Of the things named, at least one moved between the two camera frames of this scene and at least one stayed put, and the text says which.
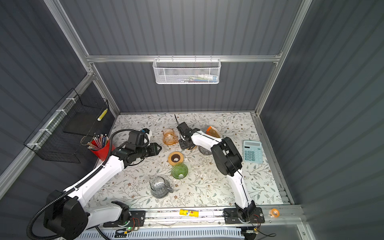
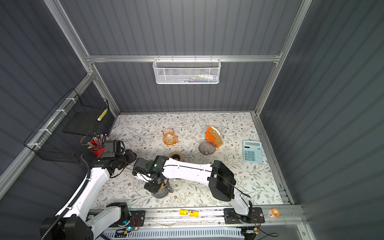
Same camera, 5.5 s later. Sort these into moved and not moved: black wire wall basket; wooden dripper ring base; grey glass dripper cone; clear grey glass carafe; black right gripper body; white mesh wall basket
Moved: wooden dripper ring base; black right gripper body
Not moved: black wire wall basket; clear grey glass carafe; grey glass dripper cone; white mesh wall basket
